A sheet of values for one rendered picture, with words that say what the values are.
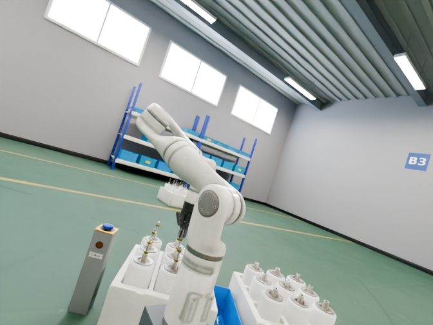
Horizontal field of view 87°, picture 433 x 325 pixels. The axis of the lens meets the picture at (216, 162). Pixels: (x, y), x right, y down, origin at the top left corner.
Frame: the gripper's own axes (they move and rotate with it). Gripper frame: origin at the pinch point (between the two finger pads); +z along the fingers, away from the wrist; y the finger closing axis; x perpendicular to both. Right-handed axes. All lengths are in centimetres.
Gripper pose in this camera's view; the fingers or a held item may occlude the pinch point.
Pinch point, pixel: (182, 233)
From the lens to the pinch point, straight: 105.8
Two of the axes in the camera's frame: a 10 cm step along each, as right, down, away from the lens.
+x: 5.3, 2.1, 8.2
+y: 7.9, 2.4, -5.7
